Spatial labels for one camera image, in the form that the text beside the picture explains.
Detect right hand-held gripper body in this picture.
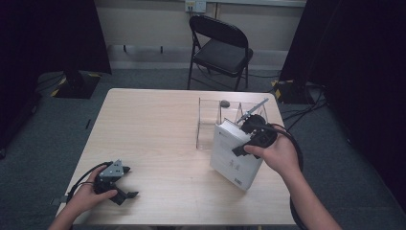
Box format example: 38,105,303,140
235,98,280,150

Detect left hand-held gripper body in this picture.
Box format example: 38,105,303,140
93,159,126,196

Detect white book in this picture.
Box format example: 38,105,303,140
209,118,264,192

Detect clear acrylic divided organizer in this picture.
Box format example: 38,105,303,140
195,97,270,151

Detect person's right hand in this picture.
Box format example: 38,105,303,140
243,125,303,180

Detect person's left hand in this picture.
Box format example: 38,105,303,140
65,166,119,217

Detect black stand base yellow tape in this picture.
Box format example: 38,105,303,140
50,70,102,100
271,79,315,105

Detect black folding chair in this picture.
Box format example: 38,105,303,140
187,14,255,92

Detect black curtain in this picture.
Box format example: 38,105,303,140
0,0,112,159
279,0,406,212

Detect left hand-held gripper black cable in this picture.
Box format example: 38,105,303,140
65,161,113,203

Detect hand-held gripper black cable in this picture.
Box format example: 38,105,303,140
252,123,309,230
65,161,113,203

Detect right hand-held gripper black cable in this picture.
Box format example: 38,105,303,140
252,123,309,230

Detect black floor cables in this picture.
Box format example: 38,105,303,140
34,72,67,94
281,81,329,132

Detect grey wall skirting rail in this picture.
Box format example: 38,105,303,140
106,44,290,70

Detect white wall socket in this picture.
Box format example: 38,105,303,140
185,0,208,14

